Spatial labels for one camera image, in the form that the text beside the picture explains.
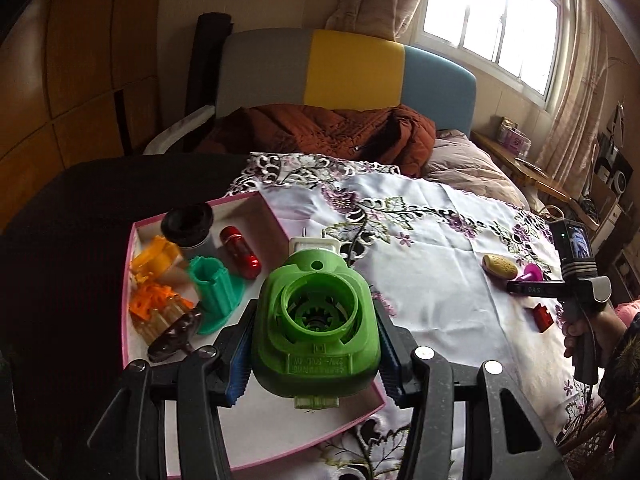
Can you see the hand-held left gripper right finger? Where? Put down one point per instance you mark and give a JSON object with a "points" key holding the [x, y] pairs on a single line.
{"points": [[392, 360]]}

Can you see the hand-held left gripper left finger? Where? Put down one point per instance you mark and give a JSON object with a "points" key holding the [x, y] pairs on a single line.
{"points": [[237, 355]]}

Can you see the magenta plastic piece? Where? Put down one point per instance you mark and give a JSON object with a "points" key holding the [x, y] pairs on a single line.
{"points": [[531, 275]]}

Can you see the dark brown plastic piece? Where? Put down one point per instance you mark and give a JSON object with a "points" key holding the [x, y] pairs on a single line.
{"points": [[172, 337]]}

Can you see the green plastic tube part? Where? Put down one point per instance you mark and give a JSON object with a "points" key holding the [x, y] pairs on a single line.
{"points": [[215, 290]]}

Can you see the green plug-in device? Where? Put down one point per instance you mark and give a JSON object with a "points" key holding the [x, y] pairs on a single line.
{"points": [[315, 320]]}

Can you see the red glossy capsule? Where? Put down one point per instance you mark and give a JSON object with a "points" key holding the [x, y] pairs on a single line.
{"points": [[240, 252]]}

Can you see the pink cardboard box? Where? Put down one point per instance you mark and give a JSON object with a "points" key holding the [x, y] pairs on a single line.
{"points": [[310, 440]]}

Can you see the black plastic cylinder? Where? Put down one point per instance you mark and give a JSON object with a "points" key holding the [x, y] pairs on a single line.
{"points": [[187, 222]]}

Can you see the person's right forearm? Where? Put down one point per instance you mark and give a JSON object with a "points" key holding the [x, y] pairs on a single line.
{"points": [[622, 370]]}

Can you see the person's right hand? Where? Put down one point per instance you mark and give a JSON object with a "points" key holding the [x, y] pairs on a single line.
{"points": [[575, 332]]}

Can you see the small red plastic piece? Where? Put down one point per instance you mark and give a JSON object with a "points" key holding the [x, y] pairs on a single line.
{"points": [[542, 317]]}

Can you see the pink fabric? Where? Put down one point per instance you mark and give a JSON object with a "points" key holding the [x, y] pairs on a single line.
{"points": [[631, 310]]}

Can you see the yellow dotted oval object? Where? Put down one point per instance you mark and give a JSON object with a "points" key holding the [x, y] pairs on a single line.
{"points": [[500, 266]]}

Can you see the orange cube-shaped plastic part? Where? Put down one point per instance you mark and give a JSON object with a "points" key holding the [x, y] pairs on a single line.
{"points": [[155, 305]]}

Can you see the black stereo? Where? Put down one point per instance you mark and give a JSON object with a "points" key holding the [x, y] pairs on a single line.
{"points": [[612, 170]]}

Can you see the embroidered white tablecloth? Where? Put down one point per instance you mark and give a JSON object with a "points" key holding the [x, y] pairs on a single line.
{"points": [[450, 260]]}

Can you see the long orange plastic part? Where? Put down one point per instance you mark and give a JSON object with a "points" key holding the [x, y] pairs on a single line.
{"points": [[152, 260]]}

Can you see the wooden bedside table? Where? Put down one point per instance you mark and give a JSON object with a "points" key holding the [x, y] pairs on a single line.
{"points": [[520, 165]]}

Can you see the beige duvet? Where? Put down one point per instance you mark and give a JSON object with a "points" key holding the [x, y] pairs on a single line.
{"points": [[470, 165]]}

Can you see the small pink box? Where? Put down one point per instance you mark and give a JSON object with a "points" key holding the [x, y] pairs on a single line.
{"points": [[510, 135]]}

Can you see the black blanket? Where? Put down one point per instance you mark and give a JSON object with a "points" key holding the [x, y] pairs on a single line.
{"points": [[65, 220]]}

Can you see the white chair armrest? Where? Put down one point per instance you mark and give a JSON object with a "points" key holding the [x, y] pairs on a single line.
{"points": [[177, 130]]}

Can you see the rust-brown blanket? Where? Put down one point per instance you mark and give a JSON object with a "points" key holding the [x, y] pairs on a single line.
{"points": [[325, 130]]}

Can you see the window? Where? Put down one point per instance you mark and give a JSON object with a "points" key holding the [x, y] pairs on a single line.
{"points": [[500, 15]]}

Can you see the black chair back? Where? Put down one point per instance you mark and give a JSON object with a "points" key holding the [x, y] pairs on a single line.
{"points": [[205, 60]]}

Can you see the grey yellow blue headboard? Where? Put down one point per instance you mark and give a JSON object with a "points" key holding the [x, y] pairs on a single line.
{"points": [[350, 65]]}

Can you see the wooden wardrobe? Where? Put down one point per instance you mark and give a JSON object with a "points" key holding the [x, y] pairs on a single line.
{"points": [[75, 60]]}

